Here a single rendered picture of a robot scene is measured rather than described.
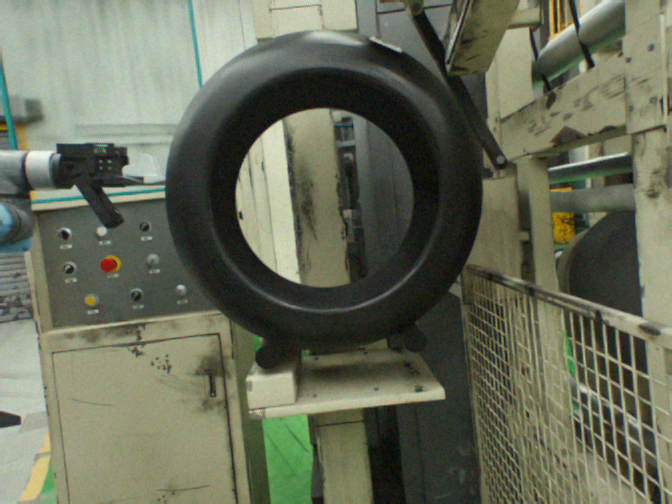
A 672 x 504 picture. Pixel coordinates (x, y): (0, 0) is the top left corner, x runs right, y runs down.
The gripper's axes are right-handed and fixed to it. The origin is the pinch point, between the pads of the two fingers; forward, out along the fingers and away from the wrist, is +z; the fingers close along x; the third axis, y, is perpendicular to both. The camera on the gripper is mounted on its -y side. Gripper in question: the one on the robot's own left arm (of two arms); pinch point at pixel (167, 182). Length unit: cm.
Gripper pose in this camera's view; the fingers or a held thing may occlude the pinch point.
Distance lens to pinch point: 115.3
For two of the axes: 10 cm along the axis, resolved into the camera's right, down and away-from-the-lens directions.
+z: 10.0, -0.1, 0.2
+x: -0.2, -0.7, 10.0
